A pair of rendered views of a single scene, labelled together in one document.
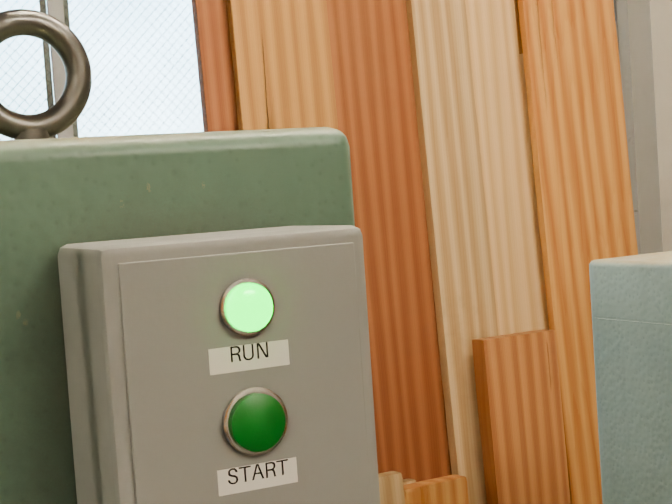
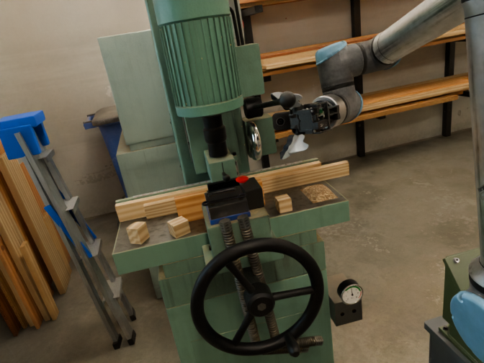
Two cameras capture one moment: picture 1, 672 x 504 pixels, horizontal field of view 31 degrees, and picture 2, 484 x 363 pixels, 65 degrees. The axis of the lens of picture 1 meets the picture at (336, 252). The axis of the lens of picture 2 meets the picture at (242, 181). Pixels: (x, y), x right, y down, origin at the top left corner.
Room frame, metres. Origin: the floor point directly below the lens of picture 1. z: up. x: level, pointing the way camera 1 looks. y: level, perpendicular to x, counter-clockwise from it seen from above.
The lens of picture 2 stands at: (0.06, 1.32, 1.34)
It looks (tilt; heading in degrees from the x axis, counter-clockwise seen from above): 21 degrees down; 289
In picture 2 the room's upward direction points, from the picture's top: 9 degrees counter-clockwise
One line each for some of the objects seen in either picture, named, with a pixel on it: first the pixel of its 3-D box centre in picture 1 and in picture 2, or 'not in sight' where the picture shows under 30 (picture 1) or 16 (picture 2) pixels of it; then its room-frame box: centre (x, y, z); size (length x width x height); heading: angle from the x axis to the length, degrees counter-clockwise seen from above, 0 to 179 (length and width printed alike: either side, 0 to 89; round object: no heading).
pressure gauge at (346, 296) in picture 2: not in sight; (349, 293); (0.10, 0.47, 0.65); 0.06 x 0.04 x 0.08; 26
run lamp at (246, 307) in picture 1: (249, 307); not in sight; (0.42, 0.03, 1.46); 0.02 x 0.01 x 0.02; 116
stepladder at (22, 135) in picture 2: not in sight; (75, 237); (1.33, 0.08, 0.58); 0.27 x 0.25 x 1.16; 30
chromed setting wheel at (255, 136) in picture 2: not in sight; (253, 140); (0.38, 0.22, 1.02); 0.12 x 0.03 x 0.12; 116
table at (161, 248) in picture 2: not in sight; (232, 226); (0.39, 0.49, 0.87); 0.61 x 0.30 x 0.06; 26
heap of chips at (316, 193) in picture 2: not in sight; (317, 190); (0.18, 0.37, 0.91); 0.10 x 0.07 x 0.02; 116
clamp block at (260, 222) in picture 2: not in sight; (236, 225); (0.35, 0.57, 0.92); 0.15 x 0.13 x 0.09; 26
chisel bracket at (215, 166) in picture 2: not in sight; (221, 168); (0.44, 0.38, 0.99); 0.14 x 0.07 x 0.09; 116
